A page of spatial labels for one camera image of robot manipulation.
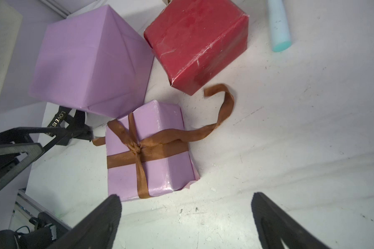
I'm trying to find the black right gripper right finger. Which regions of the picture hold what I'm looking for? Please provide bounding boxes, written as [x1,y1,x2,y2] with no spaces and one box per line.
[251,192,328,249]

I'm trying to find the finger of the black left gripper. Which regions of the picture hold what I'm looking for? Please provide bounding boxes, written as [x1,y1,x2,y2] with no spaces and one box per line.
[0,127,92,152]
[0,143,44,191]

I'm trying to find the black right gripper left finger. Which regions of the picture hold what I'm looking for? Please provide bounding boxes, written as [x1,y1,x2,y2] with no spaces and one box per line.
[49,195,122,249]

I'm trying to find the black lettered ribbon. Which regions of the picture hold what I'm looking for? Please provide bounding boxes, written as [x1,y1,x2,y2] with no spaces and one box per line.
[47,106,92,146]

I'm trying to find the small purple gift box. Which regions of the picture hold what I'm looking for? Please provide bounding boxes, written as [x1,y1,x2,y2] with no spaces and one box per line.
[104,99,202,202]

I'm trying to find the large purple gift box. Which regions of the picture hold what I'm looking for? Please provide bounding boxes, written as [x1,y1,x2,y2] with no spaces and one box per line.
[29,5,154,118]

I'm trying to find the brown satin ribbon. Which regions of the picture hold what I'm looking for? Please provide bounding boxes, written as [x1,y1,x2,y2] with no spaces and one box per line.
[91,83,236,200]

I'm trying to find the red gift box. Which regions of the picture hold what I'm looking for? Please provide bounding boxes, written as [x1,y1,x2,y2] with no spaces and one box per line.
[143,0,249,95]

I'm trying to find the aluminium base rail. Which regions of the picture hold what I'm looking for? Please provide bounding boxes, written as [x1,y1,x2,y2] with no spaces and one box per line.
[9,189,47,232]

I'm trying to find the aluminium frame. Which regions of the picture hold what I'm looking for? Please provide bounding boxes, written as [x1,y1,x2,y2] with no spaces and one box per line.
[38,0,71,19]

